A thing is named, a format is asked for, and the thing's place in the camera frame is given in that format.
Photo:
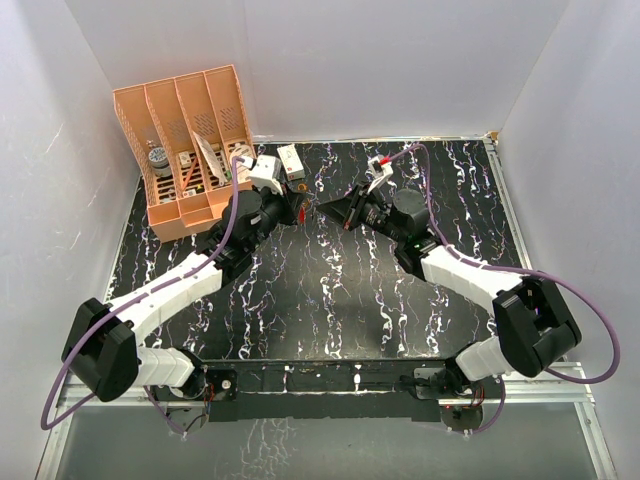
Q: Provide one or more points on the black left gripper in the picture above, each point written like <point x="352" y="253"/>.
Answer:
<point x="290" y="203"/>

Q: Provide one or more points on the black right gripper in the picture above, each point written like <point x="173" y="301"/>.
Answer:
<point x="346" y="211"/>

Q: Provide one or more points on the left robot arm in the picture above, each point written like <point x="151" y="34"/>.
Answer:
<point x="106" y="347"/>

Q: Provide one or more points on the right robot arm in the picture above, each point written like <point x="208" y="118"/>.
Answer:
<point x="534" y="325"/>

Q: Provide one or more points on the small white cardboard box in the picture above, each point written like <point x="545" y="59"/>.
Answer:
<point x="291" y="162"/>

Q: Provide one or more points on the white paper card in organizer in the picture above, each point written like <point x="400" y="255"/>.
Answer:
<point x="215" y="165"/>

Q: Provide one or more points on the small white eraser box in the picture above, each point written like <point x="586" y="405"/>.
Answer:
<point x="184" y="158"/>

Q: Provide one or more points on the orange plastic file organizer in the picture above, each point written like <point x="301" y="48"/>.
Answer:
<point x="168" y="111"/>

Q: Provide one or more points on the grey round tin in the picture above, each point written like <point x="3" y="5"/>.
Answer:
<point x="158" y="160"/>

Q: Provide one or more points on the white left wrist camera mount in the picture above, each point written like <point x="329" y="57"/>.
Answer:
<point x="266" y="173"/>

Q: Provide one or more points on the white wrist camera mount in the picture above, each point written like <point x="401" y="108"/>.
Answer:
<point x="266" y="173"/>
<point x="381" y="169"/>

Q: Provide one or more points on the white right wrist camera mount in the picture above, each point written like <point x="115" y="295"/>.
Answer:
<point x="381" y="169"/>

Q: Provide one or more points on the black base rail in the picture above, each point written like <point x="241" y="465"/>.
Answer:
<point x="416" y="389"/>

